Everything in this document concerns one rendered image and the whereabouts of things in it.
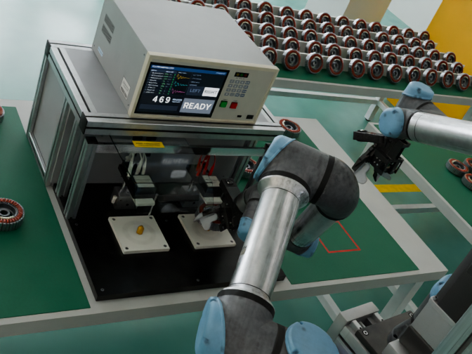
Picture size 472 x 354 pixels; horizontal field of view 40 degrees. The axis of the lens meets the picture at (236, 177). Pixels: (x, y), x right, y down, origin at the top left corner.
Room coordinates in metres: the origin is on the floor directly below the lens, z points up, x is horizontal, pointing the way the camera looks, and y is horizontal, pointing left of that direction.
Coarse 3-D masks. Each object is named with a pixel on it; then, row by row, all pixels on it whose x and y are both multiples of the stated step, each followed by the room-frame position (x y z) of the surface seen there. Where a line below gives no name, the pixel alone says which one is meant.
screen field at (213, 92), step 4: (188, 88) 1.69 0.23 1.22; (192, 88) 1.70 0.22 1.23; (196, 88) 1.71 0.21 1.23; (200, 88) 1.72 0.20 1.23; (204, 88) 1.73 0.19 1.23; (208, 88) 1.73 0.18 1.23; (212, 88) 1.74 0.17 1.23; (216, 88) 1.75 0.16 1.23; (188, 92) 1.69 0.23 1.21; (192, 92) 1.70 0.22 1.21; (196, 92) 1.71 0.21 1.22; (200, 92) 1.72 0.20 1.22; (204, 92) 1.73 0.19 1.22; (208, 92) 1.74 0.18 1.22; (212, 92) 1.75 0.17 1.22; (216, 92) 1.76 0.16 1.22; (212, 96) 1.75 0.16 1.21
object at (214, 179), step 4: (208, 172) 1.84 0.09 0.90; (212, 176) 1.79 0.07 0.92; (216, 176) 1.80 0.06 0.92; (212, 180) 1.77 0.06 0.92; (216, 180) 1.78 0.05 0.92; (216, 184) 1.76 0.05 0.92; (216, 188) 1.74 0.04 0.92; (220, 188) 1.75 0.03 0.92; (216, 192) 1.75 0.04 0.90; (220, 192) 1.76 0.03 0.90; (216, 196) 1.75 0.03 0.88; (220, 196) 1.76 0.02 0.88; (216, 200) 1.74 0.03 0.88; (220, 200) 1.74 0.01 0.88
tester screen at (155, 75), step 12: (156, 72) 1.62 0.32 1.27; (168, 72) 1.64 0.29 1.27; (180, 72) 1.66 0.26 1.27; (192, 72) 1.69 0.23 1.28; (204, 72) 1.71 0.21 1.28; (216, 72) 1.74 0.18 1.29; (156, 84) 1.62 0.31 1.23; (168, 84) 1.65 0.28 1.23; (180, 84) 1.67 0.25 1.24; (192, 84) 1.70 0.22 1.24; (204, 84) 1.72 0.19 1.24; (216, 84) 1.75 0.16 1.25; (144, 96) 1.61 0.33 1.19; (180, 96) 1.68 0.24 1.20; (192, 96) 1.71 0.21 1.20; (204, 96) 1.73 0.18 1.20; (216, 96) 1.76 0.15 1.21; (180, 108) 1.69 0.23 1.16
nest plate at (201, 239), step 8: (184, 216) 1.72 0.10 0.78; (192, 216) 1.74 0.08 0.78; (184, 224) 1.68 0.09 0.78; (192, 224) 1.70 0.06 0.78; (192, 232) 1.66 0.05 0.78; (200, 232) 1.67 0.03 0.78; (208, 232) 1.69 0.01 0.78; (216, 232) 1.71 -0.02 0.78; (224, 232) 1.73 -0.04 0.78; (192, 240) 1.62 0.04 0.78; (200, 240) 1.64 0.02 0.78; (208, 240) 1.66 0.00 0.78; (216, 240) 1.67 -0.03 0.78; (224, 240) 1.69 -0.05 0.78; (232, 240) 1.71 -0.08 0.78; (200, 248) 1.61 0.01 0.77
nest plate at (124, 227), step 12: (120, 216) 1.58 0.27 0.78; (132, 216) 1.61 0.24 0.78; (144, 216) 1.63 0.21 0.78; (120, 228) 1.53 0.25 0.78; (132, 228) 1.55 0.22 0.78; (144, 228) 1.58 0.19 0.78; (156, 228) 1.60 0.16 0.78; (120, 240) 1.48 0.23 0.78; (132, 240) 1.50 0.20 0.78; (144, 240) 1.53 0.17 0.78; (156, 240) 1.55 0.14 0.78; (132, 252) 1.46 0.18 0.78; (144, 252) 1.49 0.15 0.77
